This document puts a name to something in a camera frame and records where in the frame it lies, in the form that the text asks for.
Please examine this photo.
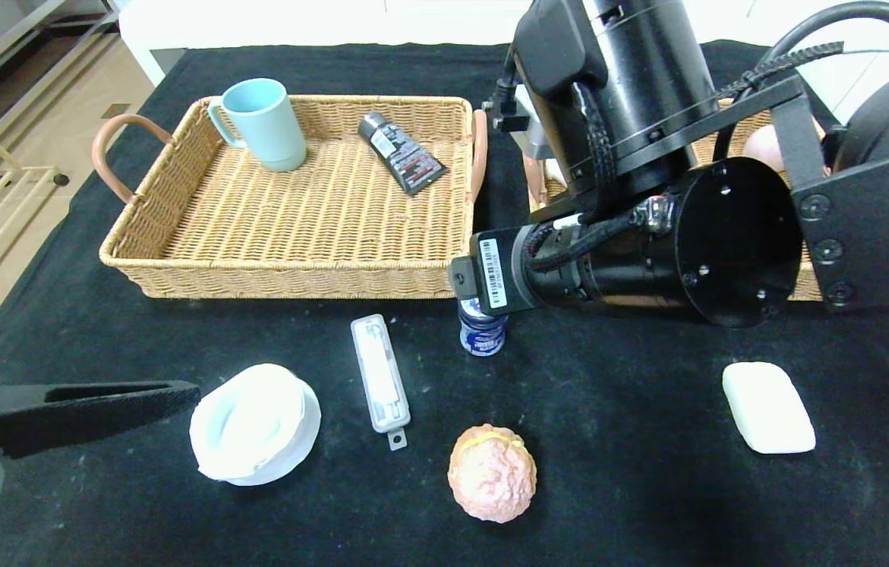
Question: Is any white soap bar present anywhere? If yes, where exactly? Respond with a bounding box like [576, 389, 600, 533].
[722, 362, 817, 455]

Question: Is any white toothbrush case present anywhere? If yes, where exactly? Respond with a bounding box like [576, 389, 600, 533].
[350, 314, 412, 451]

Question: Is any blue gum jar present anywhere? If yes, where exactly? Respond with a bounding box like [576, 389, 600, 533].
[458, 298, 506, 357]

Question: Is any pink egg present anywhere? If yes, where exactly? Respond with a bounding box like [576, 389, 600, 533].
[743, 124, 787, 171]

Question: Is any wicker basket holding mug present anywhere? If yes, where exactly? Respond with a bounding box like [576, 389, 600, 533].
[94, 95, 488, 300]

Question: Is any brown lumpy bread bun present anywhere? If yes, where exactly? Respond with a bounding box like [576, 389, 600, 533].
[448, 424, 538, 524]

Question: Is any grey metal shelf frame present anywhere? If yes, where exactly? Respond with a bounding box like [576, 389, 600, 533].
[0, 0, 126, 158]

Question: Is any wicker basket holding milk bottle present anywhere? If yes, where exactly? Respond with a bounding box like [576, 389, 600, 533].
[521, 94, 835, 302]

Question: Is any black camera cable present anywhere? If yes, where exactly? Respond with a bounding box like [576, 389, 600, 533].
[482, 43, 530, 133]

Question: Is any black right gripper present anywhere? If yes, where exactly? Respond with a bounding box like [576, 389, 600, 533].
[448, 224, 592, 317]

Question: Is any teal plastic mug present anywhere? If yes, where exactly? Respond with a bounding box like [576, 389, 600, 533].
[208, 78, 308, 172]

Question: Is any black squeeze tube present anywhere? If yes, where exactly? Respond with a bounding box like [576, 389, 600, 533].
[357, 112, 447, 197]

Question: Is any thick black cable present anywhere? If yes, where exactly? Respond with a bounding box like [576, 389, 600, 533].
[759, 0, 889, 87]

